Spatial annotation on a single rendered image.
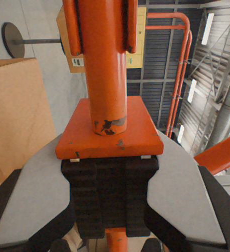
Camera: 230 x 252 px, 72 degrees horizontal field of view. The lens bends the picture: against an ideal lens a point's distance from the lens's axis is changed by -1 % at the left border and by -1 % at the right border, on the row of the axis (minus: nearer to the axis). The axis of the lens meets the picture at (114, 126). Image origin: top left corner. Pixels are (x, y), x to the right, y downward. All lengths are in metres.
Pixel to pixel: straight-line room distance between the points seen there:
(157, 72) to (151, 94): 1.55
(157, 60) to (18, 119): 10.96
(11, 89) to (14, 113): 0.03
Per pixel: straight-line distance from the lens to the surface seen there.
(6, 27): 2.26
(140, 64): 7.57
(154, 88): 11.60
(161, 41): 10.98
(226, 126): 6.58
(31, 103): 0.29
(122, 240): 0.19
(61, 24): 1.86
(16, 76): 0.26
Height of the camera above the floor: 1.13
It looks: level
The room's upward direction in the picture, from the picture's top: 88 degrees clockwise
